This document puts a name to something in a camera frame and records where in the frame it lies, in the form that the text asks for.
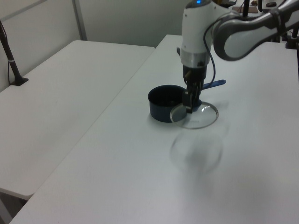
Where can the dark computer mouse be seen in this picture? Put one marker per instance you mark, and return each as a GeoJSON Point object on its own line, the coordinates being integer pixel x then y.
{"type": "Point", "coordinates": [271, 4]}

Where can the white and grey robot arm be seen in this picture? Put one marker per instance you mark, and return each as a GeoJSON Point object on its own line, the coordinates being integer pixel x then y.
{"type": "Point", "coordinates": [198, 28]}

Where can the grey metal partition post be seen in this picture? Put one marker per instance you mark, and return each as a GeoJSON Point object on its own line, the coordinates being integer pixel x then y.
{"type": "Point", "coordinates": [79, 21]}

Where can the dark blue saucepan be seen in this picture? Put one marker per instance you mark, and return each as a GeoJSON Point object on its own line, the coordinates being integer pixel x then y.
{"type": "Point", "coordinates": [163, 102]}

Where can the white side table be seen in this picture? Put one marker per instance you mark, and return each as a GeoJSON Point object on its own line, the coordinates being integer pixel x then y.
{"type": "Point", "coordinates": [58, 105]}

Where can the black pole on round base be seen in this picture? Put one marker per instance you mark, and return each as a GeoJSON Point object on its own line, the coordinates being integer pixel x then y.
{"type": "Point", "coordinates": [245, 8]}

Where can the glass lid with blue knob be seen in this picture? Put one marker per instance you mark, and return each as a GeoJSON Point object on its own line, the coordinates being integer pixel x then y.
{"type": "Point", "coordinates": [196, 116]}

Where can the black camera stand with tape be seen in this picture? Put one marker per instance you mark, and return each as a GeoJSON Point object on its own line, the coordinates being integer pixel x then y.
{"type": "Point", "coordinates": [11, 63]}

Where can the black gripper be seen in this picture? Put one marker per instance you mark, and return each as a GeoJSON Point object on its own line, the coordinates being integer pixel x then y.
{"type": "Point", "coordinates": [195, 74]}

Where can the black clamped camera stand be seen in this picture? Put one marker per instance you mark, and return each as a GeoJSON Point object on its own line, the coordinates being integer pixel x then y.
{"type": "Point", "coordinates": [293, 40]}

